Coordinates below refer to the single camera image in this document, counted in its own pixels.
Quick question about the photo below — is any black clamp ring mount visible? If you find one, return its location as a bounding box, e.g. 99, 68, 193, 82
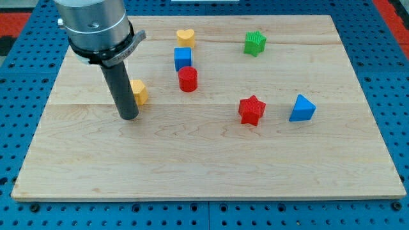
67, 20, 146, 68

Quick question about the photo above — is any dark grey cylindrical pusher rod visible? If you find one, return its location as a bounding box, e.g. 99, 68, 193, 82
101, 62, 139, 120

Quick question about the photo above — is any yellow hexagon block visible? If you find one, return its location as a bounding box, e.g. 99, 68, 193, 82
130, 80, 148, 105

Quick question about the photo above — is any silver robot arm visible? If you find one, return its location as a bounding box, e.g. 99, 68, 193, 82
54, 0, 146, 120

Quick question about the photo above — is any yellow heart block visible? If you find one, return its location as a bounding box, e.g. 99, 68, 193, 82
176, 29, 196, 48

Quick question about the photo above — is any blue cube block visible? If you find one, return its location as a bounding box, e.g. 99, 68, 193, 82
174, 47, 192, 72

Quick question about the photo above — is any red cylinder block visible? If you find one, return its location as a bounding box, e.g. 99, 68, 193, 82
178, 66, 198, 92

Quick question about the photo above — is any light wooden board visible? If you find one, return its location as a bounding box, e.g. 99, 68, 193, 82
12, 15, 406, 202

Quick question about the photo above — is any red star block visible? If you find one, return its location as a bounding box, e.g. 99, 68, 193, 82
238, 95, 266, 126

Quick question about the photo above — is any green star block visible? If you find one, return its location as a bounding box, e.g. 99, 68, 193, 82
243, 31, 266, 57

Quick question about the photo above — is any blue triangle block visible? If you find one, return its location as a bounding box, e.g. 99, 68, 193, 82
289, 94, 316, 122

